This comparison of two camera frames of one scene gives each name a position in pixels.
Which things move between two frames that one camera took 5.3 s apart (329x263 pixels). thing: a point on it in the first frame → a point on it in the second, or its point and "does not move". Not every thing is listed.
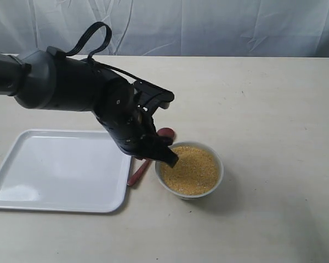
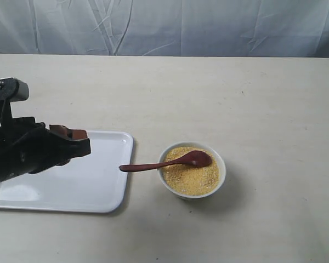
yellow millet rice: [196, 171] does not move
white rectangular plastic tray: [68, 171] does not move
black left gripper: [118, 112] → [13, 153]
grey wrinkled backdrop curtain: [233, 28] does not move
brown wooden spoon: [166, 131] → [195, 159]
